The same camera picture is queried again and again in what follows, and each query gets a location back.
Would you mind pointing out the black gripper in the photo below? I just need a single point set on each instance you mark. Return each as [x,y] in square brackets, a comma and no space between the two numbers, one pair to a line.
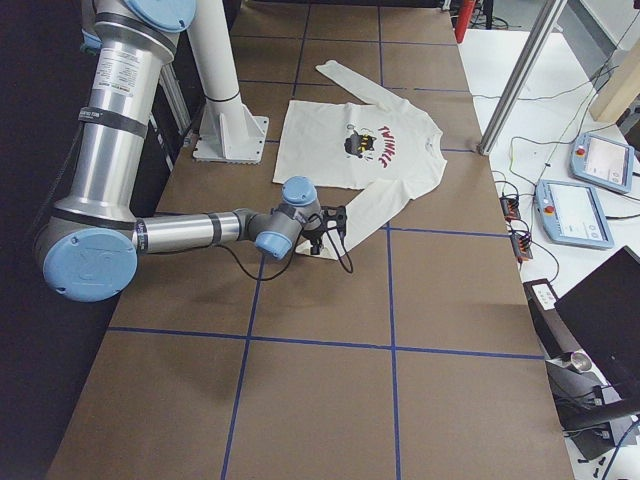
[313,235]

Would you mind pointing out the cream long sleeve shirt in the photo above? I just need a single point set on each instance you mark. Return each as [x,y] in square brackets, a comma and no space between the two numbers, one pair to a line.
[383,147]

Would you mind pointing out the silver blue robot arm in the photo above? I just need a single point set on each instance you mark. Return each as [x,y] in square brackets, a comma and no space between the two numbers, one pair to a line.
[89,250]

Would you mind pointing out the far black orange connector box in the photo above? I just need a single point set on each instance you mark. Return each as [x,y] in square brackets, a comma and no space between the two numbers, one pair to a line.
[510,208]

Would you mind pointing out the black orange connector box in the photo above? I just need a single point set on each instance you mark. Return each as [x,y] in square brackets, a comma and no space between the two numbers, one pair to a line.
[510,208]
[521,245]

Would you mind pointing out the near black orange connector box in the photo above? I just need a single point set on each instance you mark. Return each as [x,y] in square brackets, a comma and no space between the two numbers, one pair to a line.
[521,245]

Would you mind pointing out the near teach pendant tablet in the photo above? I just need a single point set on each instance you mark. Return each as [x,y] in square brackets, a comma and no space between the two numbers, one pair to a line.
[571,214]

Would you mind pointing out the teach pendant tablet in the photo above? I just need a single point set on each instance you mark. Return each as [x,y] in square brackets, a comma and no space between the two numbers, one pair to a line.
[603,162]
[571,214]

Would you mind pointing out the black box with white label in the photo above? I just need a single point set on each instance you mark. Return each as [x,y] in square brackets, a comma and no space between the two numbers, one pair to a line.
[553,333]

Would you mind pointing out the red cylinder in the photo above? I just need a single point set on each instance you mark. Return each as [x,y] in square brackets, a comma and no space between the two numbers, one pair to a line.
[465,13]

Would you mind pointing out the silver metal cup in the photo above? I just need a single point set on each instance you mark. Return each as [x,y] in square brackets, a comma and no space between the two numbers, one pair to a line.
[576,361]

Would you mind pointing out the black monitor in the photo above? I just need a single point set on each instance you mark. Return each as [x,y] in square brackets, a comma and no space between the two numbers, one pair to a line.
[602,313]

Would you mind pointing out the far teach pendant tablet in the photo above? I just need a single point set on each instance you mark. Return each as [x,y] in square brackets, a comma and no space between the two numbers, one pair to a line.
[603,162]

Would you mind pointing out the wooden beam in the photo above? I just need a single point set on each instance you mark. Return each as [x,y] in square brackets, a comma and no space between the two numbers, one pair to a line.
[622,89]

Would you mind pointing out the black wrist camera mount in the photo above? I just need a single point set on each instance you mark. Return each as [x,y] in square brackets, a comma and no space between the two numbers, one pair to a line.
[335,218]

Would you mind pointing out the white camera pole with base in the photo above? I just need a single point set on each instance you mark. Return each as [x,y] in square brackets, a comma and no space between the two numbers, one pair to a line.
[228,131]

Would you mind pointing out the aluminium frame post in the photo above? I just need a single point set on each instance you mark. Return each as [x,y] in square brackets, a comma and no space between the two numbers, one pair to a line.
[536,40]

